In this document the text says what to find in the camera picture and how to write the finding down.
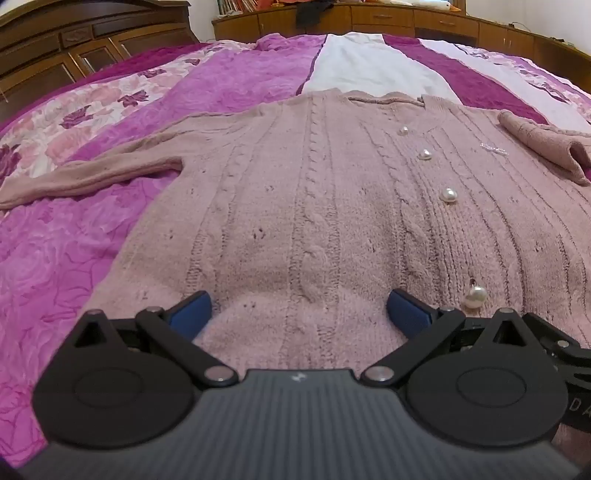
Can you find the pink knit cardigan sweater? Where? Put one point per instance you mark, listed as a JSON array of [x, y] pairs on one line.
[[300, 207]]

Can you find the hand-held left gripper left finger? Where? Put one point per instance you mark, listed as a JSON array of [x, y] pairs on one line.
[[191, 310]]

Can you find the magenta floral bedspread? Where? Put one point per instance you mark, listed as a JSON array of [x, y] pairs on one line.
[[69, 258]]

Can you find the brown wooden cabinet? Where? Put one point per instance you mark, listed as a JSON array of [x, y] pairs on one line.
[[392, 18]]

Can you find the dark cloth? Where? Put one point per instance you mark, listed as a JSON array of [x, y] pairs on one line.
[[316, 13]]

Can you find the white fluffy item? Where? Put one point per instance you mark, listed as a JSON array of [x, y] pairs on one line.
[[429, 4]]

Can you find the row of books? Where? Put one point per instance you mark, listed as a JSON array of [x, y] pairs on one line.
[[240, 5]]

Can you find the dark wooden headboard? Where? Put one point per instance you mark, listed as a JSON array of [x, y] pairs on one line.
[[46, 46]]

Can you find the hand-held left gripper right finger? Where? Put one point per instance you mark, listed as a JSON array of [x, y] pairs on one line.
[[408, 313]]

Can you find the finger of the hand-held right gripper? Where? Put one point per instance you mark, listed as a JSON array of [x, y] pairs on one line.
[[561, 344]]

